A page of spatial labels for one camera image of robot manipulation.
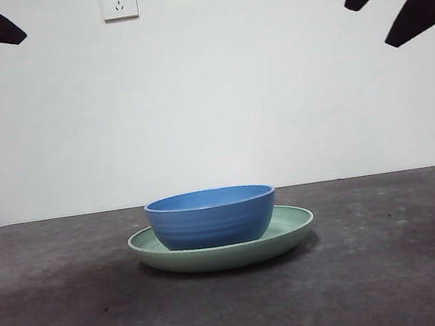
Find white wall socket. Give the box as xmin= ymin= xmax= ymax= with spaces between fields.
xmin=100 ymin=0 xmax=140 ymax=25

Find pale green round plate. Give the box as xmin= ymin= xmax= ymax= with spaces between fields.
xmin=124 ymin=199 xmax=321 ymax=284

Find blue ribbed bowl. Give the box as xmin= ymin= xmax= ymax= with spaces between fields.
xmin=142 ymin=179 xmax=283 ymax=258

